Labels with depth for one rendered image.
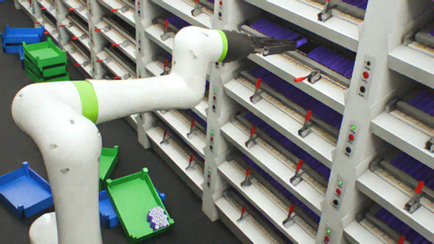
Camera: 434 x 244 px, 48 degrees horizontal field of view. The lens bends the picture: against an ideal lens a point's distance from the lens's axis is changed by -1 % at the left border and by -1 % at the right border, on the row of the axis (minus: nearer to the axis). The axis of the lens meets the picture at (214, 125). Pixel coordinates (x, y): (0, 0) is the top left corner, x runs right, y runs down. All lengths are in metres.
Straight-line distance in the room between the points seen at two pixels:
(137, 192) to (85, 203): 1.24
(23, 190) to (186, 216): 0.82
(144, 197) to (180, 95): 1.06
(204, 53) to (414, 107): 0.58
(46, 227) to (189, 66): 0.57
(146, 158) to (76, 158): 1.74
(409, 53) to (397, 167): 0.36
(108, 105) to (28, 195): 1.40
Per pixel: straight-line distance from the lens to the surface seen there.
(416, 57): 1.31
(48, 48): 3.79
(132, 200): 2.31
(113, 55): 3.10
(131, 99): 1.25
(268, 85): 1.85
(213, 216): 2.32
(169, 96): 1.32
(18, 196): 2.56
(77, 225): 1.14
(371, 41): 1.36
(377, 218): 1.62
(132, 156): 2.76
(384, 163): 1.52
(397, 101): 1.43
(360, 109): 1.43
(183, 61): 1.33
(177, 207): 2.41
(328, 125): 1.64
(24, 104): 1.15
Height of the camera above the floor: 1.55
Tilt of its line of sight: 30 degrees down
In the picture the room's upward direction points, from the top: 4 degrees clockwise
